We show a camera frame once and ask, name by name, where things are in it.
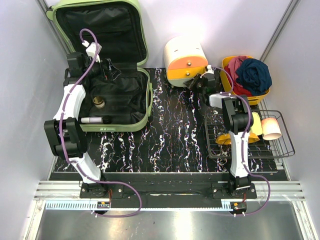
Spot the green hard-shell suitcase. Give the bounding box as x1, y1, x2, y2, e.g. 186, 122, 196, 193
46, 0, 153, 132

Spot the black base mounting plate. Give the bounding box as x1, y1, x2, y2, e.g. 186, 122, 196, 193
79, 181, 257, 200

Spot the red garment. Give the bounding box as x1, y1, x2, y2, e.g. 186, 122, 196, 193
227, 74, 252, 97

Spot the orange plastic basket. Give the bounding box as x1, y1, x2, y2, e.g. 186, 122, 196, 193
220, 56, 271, 106

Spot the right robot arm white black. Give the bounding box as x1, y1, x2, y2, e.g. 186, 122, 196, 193
183, 73, 254, 199

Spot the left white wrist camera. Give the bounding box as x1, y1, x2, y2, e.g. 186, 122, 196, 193
82, 40, 102, 63

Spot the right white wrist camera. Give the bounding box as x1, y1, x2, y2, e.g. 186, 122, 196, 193
201, 64, 215, 77

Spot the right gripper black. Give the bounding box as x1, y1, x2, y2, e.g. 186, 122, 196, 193
183, 73, 206, 95

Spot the gold lidded jar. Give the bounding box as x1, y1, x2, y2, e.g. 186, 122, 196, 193
92, 96, 105, 109

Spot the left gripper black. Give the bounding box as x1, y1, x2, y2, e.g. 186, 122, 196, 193
82, 54, 121, 82

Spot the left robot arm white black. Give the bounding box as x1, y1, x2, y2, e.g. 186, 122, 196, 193
44, 52, 121, 198

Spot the white cylindrical bottle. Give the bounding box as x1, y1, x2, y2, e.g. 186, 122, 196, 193
80, 117, 104, 124

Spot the pink garment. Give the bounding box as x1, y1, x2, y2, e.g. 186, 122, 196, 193
223, 55, 252, 80

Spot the black wire rack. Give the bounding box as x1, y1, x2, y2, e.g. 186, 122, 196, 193
204, 109, 295, 160

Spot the pink white cup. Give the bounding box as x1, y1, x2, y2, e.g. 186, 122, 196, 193
261, 117, 282, 141

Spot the navy blue garment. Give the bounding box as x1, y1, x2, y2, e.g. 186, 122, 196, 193
235, 58, 272, 96

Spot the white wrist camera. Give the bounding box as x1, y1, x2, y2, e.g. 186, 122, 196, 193
82, 40, 102, 63
201, 64, 215, 77

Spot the white cylindrical drawer cabinet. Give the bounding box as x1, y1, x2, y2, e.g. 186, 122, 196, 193
163, 36, 208, 87

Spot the yellow plate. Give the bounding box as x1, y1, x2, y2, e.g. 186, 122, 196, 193
215, 133, 260, 145

